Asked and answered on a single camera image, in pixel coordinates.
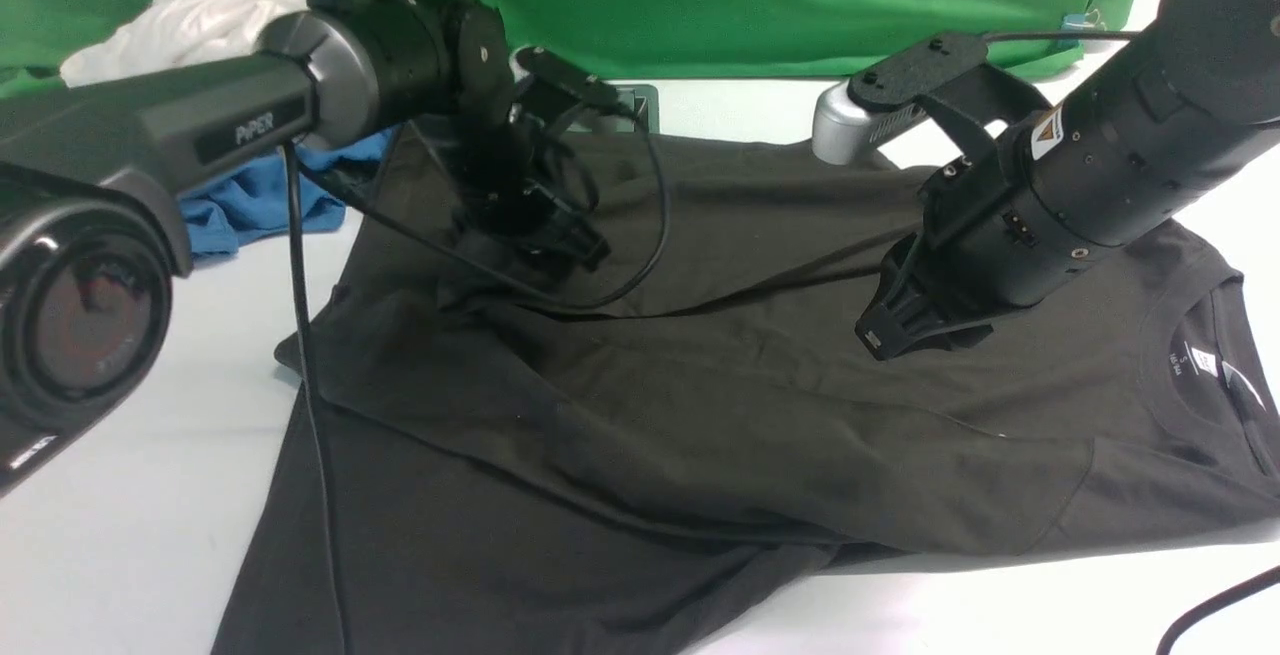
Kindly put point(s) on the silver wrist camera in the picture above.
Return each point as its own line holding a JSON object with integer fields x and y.
{"x": 546, "y": 68}
{"x": 843, "y": 133}

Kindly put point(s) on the blue binder clip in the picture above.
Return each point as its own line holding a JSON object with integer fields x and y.
{"x": 1079, "y": 29}

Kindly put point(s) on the white crumpled garment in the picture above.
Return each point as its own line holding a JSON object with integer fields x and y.
{"x": 175, "y": 33}

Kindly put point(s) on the dark gray long-sleeved shirt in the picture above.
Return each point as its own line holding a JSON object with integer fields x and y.
{"x": 510, "y": 479}

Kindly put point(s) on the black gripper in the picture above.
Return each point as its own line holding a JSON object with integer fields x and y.
{"x": 988, "y": 249}
{"x": 519, "y": 184}

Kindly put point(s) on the blue crumpled garment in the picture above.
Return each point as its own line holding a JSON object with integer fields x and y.
{"x": 250, "y": 203}

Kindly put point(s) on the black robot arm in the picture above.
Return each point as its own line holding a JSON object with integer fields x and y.
{"x": 1042, "y": 192}

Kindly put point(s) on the gray robot arm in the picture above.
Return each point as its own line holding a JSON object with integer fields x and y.
{"x": 93, "y": 236}

